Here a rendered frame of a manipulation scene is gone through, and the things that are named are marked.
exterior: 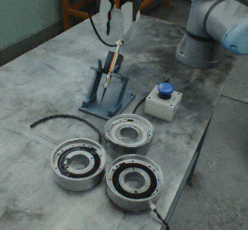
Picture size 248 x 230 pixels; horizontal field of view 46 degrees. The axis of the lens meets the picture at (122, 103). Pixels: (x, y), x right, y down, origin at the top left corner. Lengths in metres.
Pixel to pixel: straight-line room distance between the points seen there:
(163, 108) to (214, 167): 1.11
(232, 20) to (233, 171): 1.14
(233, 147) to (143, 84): 1.19
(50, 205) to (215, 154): 1.41
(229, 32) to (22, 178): 0.59
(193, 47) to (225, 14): 0.17
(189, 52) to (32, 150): 0.57
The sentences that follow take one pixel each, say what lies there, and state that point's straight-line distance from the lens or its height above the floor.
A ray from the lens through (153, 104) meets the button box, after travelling 0.71.
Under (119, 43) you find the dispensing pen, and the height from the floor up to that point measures 0.95.
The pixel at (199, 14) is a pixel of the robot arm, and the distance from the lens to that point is 0.92.
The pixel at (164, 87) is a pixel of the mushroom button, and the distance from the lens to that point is 0.71.
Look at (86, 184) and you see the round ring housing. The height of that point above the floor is 0.82.
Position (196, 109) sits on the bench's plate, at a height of 0.80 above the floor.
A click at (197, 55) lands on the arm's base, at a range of 0.96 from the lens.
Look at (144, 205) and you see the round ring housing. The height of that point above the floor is 0.83.
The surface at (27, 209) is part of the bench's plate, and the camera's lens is 0.56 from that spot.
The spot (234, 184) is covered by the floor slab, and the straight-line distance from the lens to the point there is 1.75.
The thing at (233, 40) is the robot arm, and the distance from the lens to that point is 0.80.
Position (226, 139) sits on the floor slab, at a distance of 1.99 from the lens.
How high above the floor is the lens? 1.26
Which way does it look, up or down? 37 degrees down
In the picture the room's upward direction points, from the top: 5 degrees clockwise
